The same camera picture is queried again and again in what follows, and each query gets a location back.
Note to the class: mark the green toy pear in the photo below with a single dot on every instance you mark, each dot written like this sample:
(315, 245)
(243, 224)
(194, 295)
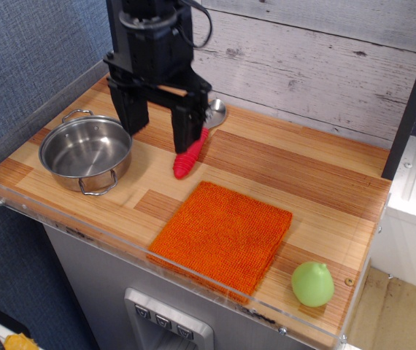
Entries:
(313, 284)

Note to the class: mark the silver button control panel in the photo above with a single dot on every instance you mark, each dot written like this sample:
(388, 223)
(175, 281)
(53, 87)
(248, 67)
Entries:
(157, 325)

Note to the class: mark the grey cabinet front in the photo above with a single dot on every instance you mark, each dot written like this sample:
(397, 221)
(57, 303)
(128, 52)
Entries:
(99, 279)

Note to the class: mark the white side appliance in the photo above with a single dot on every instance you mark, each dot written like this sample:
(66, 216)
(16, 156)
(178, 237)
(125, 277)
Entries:
(393, 250)

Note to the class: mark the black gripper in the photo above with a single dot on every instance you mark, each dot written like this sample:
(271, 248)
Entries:
(153, 65)

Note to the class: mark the dark grey right post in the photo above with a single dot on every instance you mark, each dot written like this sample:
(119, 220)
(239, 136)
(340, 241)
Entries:
(402, 137)

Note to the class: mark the orange towel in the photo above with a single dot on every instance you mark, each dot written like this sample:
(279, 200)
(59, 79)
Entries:
(223, 239)

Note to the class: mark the red handled metal spoon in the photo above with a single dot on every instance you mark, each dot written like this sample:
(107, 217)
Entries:
(184, 162)

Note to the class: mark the clear acrylic counter guard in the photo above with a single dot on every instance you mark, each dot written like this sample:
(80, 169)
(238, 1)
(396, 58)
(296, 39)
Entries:
(331, 185)

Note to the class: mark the dark grey post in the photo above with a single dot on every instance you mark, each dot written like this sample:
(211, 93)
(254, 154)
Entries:
(402, 137)
(112, 15)

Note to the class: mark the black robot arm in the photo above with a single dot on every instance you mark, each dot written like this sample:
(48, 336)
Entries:
(149, 11)

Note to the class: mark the yellow object bottom left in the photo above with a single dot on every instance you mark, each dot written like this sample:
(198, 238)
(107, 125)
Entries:
(19, 342)

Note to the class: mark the stainless steel pot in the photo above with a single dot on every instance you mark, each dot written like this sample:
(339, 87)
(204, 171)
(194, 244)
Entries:
(87, 153)

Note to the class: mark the dark grey left post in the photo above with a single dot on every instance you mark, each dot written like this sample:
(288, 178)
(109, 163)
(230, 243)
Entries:
(112, 15)

